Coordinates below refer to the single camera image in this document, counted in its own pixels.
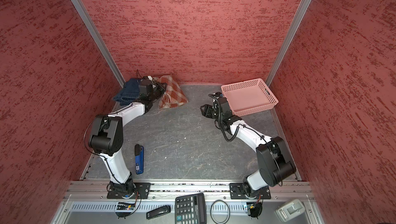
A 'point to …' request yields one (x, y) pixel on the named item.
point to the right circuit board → (254, 209)
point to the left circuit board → (125, 206)
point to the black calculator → (190, 209)
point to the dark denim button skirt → (123, 102)
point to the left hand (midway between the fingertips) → (168, 85)
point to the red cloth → (174, 95)
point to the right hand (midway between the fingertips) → (202, 111)
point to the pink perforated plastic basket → (248, 96)
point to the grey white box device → (290, 210)
